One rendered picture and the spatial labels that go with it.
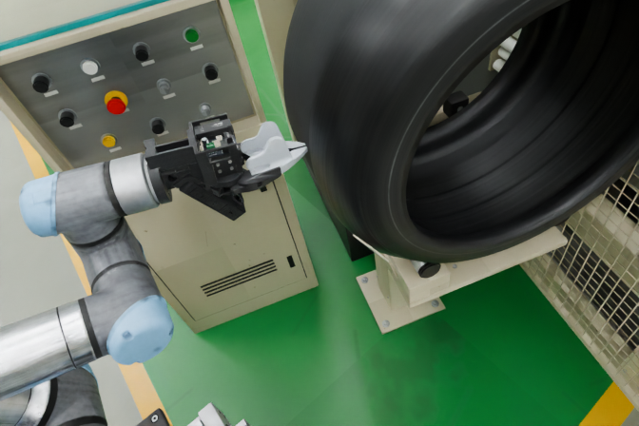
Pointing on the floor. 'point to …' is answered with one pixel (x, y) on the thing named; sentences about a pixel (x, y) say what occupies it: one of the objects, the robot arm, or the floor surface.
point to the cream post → (388, 285)
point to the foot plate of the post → (388, 321)
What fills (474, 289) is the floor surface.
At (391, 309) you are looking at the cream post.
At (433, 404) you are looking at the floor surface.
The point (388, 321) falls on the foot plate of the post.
